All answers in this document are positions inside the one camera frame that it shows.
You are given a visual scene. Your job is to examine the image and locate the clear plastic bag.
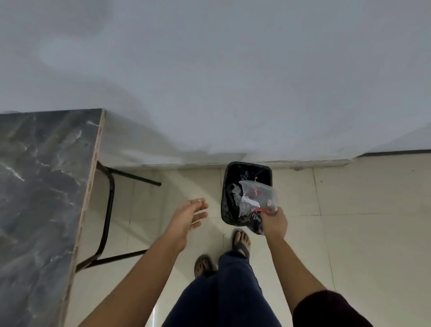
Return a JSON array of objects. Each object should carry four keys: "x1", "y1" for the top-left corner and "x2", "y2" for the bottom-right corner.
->
[{"x1": 238, "y1": 180, "x2": 280, "y2": 237}]

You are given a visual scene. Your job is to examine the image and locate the black trash bin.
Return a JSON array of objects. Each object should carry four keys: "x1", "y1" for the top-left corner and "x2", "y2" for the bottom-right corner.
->
[{"x1": 220, "y1": 161, "x2": 273, "y2": 236}]

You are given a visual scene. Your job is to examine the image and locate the person's black sleeve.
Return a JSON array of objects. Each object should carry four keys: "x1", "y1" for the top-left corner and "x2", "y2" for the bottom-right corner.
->
[{"x1": 292, "y1": 290, "x2": 375, "y2": 327}]

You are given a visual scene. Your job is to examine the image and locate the person's right hand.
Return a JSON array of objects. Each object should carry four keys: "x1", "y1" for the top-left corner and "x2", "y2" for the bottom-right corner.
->
[{"x1": 261, "y1": 206, "x2": 289, "y2": 240}]

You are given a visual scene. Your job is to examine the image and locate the person's right sandal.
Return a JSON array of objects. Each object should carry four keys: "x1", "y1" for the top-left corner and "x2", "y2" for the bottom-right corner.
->
[{"x1": 232, "y1": 229, "x2": 252, "y2": 262}]

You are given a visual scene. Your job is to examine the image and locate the person's left sandal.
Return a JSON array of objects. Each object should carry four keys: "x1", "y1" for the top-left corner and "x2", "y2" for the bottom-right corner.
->
[{"x1": 194, "y1": 255, "x2": 216, "y2": 279}]

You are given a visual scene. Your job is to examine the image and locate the person's sandal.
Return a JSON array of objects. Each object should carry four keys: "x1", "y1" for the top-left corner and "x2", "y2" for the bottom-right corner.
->
[
  {"x1": 194, "y1": 255, "x2": 216, "y2": 279},
  {"x1": 232, "y1": 229, "x2": 252, "y2": 262}
]

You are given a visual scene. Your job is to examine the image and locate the person's right forearm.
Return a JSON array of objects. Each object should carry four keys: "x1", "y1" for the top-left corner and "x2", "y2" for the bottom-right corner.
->
[{"x1": 266, "y1": 235, "x2": 328, "y2": 315}]

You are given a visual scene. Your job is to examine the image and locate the person's navy trousers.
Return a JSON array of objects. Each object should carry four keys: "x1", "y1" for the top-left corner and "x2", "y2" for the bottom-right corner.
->
[{"x1": 161, "y1": 251, "x2": 284, "y2": 327}]

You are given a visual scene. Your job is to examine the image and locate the black printed bin liner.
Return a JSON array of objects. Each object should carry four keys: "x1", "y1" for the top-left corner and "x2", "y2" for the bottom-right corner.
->
[{"x1": 222, "y1": 165, "x2": 272, "y2": 236}]

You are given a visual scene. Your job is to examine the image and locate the black metal table frame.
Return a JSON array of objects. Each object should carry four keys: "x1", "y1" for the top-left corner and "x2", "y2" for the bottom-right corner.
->
[{"x1": 75, "y1": 161, "x2": 162, "y2": 274}]

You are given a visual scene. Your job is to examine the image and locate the person's left forearm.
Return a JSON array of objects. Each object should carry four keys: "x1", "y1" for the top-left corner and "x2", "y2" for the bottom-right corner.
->
[{"x1": 78, "y1": 233, "x2": 189, "y2": 327}]

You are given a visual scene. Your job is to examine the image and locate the person's left hand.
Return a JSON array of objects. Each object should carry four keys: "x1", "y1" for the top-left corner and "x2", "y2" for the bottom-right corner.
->
[{"x1": 168, "y1": 198, "x2": 209, "y2": 253}]

